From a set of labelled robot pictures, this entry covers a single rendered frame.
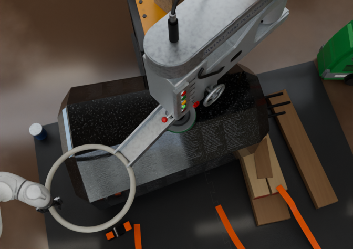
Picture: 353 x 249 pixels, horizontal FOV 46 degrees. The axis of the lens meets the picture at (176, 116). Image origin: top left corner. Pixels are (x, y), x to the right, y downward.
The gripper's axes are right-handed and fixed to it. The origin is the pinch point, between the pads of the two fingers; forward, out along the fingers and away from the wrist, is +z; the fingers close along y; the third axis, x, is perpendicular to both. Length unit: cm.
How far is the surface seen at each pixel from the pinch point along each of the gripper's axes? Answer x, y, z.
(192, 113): 13, 94, -7
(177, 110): 1, 76, -54
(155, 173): -4, 61, 16
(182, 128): 7, 84, -6
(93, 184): 6.9, 23.7, 15.8
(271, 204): -51, 130, 67
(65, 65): 132, 42, 80
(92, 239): -10, 4, 83
